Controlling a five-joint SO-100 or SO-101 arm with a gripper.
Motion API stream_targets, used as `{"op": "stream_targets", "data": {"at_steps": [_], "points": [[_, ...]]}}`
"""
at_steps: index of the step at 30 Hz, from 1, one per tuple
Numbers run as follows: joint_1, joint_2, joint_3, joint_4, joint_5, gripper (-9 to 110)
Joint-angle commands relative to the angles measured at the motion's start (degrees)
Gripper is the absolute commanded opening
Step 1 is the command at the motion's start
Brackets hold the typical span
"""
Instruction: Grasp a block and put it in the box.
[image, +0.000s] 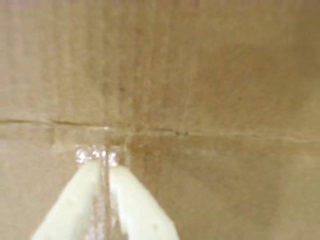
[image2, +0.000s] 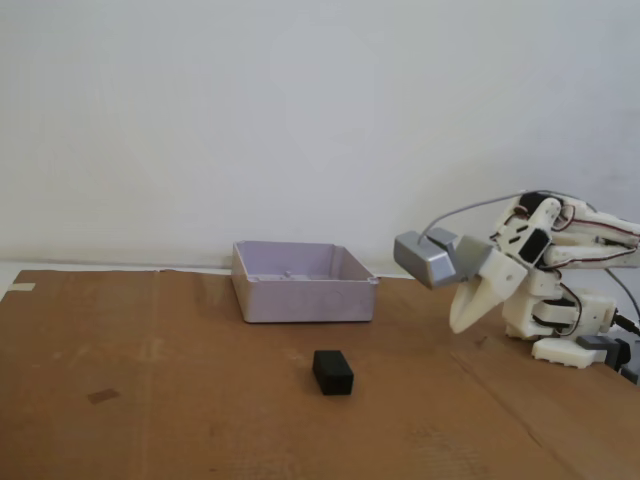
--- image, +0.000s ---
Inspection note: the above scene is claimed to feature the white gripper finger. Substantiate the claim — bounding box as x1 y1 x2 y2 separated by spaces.
29 160 101 240
109 165 180 240

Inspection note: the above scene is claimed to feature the clear glossy tape strip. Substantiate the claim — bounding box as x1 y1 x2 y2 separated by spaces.
52 127 130 240

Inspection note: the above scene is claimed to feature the brown cardboard sheet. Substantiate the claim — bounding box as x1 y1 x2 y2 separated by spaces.
0 0 320 240

